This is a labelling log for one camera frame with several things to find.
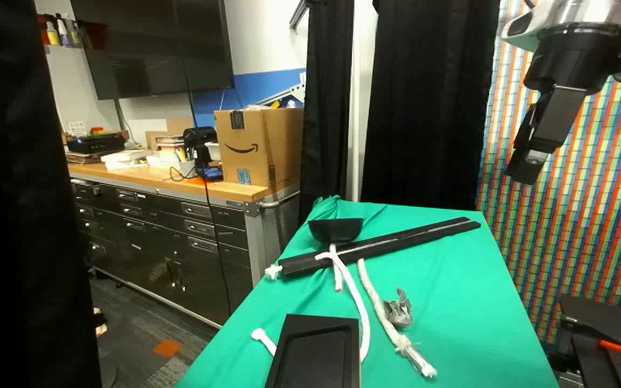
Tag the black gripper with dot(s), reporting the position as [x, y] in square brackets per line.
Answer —
[576, 56]

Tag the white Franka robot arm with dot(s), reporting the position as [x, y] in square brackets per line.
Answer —
[583, 11]

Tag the black bowl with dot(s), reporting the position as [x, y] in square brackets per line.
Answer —
[335, 230]

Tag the long black bar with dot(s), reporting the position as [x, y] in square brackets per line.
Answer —
[397, 240]

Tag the green table cloth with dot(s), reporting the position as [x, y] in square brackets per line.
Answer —
[453, 302]

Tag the black board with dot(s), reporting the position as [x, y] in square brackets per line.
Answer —
[612, 324]

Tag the grey metal clip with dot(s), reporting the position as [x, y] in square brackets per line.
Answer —
[397, 311]

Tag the narrow black curtain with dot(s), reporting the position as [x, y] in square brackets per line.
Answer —
[326, 108]

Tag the cardboard shipping box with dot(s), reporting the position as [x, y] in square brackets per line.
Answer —
[256, 148]

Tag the black device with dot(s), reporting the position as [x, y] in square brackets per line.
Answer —
[196, 144]

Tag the black workbench with wooden top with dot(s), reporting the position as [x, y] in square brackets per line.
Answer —
[172, 237]

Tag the white tray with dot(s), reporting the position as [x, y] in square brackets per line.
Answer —
[128, 161]

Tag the black case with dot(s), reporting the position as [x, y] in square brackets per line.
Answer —
[95, 144]

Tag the shelf with bottles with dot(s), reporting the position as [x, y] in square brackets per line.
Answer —
[59, 33]

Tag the wide black curtain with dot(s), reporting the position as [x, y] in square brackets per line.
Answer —
[22, 195]

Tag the black wall television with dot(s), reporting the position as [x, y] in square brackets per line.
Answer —
[152, 45]

